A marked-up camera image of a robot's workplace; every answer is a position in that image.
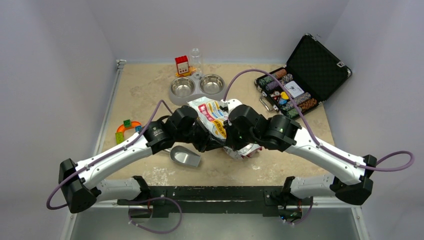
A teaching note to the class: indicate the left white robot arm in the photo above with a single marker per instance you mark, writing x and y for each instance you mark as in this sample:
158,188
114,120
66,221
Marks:
84,183

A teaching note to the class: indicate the pet food bag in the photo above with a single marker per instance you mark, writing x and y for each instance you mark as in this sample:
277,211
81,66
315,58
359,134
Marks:
212,117

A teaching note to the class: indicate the red toy block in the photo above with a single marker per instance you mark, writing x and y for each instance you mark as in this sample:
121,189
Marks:
183,68

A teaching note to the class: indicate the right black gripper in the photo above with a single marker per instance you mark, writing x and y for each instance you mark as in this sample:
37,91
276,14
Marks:
230,139

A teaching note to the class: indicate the silver metal scoop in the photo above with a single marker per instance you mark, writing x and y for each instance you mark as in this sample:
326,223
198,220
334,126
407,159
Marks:
183,156

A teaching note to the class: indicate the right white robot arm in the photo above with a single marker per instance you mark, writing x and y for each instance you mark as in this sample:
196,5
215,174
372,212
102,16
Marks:
345,179

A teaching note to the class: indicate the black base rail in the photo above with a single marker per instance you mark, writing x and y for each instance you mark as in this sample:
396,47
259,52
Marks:
268,201

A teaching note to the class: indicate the grey double pet bowl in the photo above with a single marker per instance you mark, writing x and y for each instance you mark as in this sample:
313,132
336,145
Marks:
188,88

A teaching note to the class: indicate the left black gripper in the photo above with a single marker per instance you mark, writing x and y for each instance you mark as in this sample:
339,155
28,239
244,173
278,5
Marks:
206,142

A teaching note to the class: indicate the clear water bottle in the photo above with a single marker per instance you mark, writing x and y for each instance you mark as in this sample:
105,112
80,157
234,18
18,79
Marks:
196,61

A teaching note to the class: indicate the black poker chip case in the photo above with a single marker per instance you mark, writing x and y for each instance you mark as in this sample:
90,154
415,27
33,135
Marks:
311,75

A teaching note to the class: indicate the orange toy arch with blocks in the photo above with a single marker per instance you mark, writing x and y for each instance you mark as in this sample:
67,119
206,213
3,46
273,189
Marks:
127,125

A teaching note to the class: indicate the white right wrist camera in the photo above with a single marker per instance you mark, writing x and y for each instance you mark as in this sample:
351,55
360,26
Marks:
229,105

